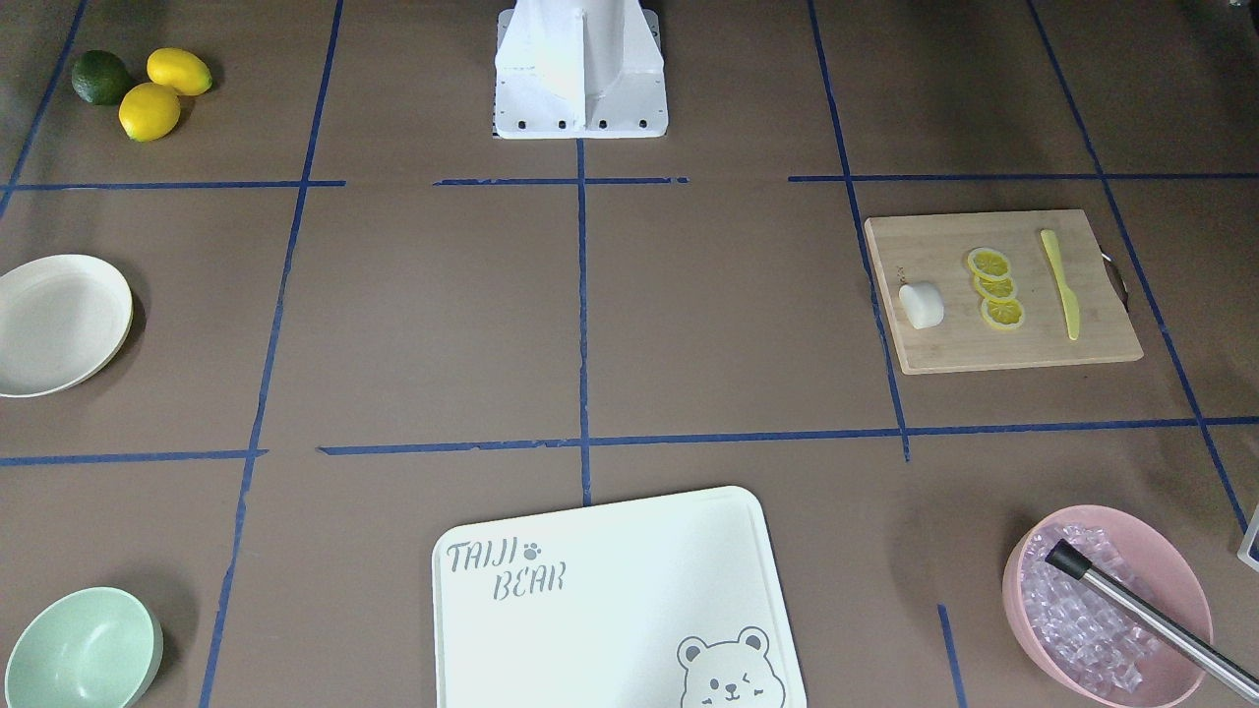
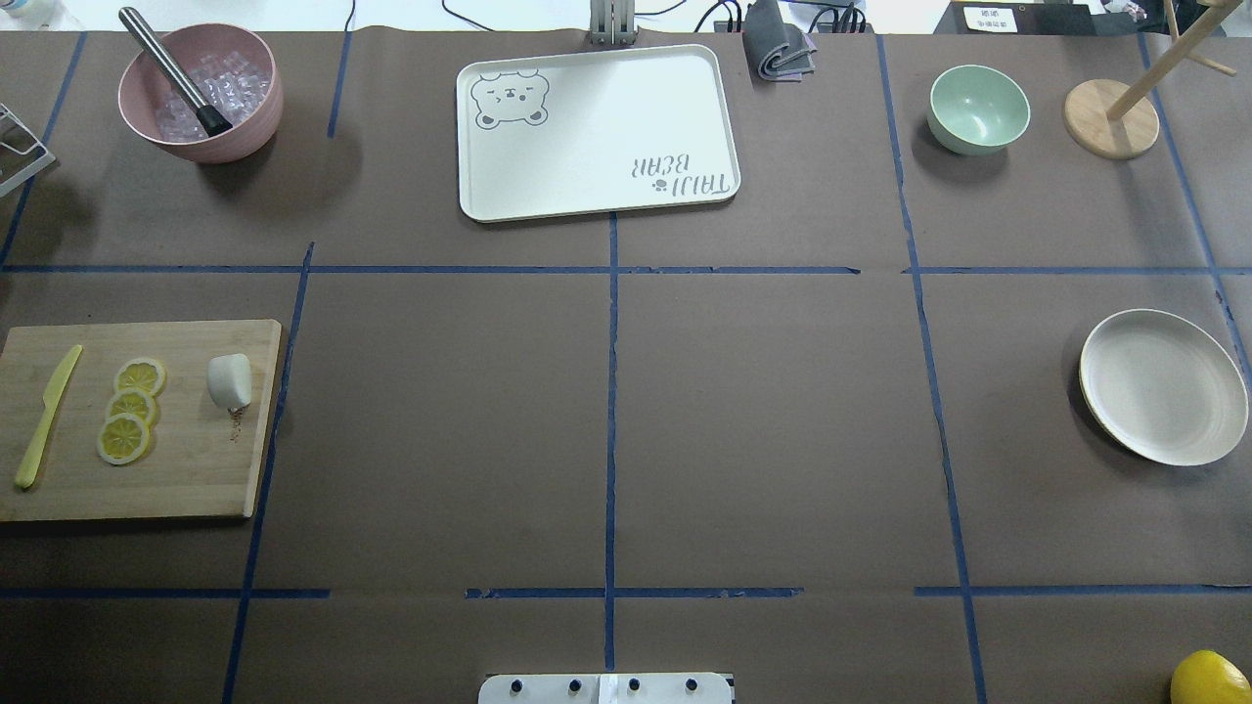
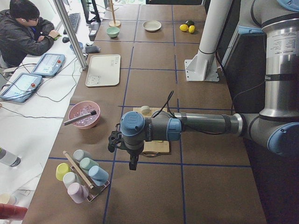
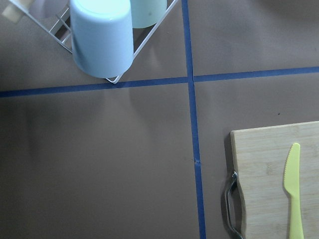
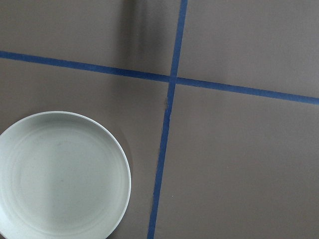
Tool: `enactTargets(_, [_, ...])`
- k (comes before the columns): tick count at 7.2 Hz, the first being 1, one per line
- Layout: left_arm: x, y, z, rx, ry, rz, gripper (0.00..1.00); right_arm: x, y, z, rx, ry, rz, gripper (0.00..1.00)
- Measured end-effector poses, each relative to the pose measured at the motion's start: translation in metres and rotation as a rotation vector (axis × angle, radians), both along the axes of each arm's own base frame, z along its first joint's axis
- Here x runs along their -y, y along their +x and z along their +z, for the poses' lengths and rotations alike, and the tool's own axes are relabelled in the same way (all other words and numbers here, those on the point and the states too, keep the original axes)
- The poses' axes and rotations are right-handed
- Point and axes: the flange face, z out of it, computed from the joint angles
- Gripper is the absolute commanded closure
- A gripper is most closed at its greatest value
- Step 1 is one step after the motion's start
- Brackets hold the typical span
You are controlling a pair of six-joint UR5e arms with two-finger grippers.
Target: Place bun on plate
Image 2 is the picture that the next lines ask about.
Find white round plate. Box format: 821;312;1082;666
1078;308;1249;467

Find white bear serving tray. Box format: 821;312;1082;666
456;44;742;223

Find folded grey cloth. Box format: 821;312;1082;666
742;1;818;83

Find green bowl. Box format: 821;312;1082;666
926;66;1032;157

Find bamboo cutting board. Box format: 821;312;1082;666
1;318;285;522

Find steel muddler with black tip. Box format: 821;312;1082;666
116;6;233;137

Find ice cubes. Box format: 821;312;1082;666
157;53;270;143

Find lemon slice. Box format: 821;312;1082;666
106;387;159;427
96;412;151;466
111;357;168;396

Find pink bowl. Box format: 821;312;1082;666
116;23;285;164

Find wooden mug tree stand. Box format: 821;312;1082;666
1060;1;1242;160

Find metal cup rack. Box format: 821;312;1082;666
1;104;58;198

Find yellow plastic knife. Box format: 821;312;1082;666
15;344;81;490

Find yellow lemon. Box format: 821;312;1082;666
1171;649;1251;703

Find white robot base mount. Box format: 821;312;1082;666
477;671;737;703

